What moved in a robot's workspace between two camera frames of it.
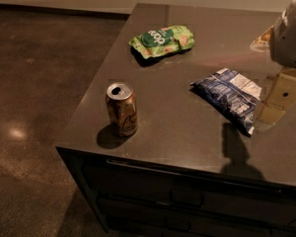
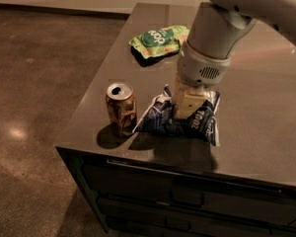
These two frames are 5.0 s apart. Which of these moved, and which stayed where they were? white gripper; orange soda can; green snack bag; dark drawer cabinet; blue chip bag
Moved: white gripper; blue chip bag
Stayed: dark drawer cabinet; orange soda can; green snack bag
